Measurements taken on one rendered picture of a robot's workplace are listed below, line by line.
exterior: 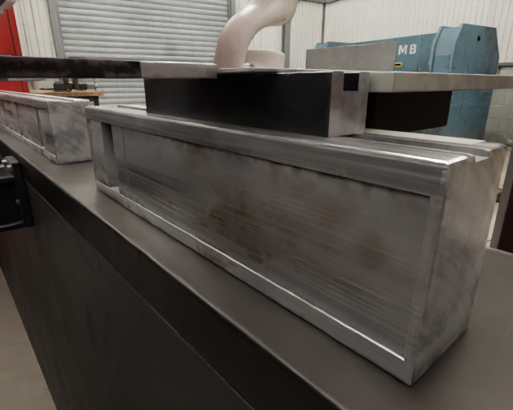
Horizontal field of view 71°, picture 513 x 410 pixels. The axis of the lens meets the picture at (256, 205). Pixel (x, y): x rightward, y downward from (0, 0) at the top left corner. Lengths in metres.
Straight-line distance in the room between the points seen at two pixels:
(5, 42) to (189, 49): 6.07
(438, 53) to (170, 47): 4.87
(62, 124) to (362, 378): 0.55
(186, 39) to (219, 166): 7.97
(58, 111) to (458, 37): 5.67
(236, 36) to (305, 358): 0.62
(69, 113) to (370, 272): 0.54
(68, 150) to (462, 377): 0.58
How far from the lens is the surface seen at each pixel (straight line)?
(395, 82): 0.20
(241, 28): 0.73
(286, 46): 9.17
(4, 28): 2.38
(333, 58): 0.32
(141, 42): 7.90
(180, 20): 8.19
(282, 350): 0.19
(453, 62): 5.95
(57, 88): 4.63
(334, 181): 0.16
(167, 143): 0.28
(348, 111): 0.19
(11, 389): 1.62
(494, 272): 0.29
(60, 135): 0.63
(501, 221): 0.91
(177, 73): 0.20
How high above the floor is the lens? 1.00
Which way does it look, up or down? 19 degrees down
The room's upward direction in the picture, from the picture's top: straight up
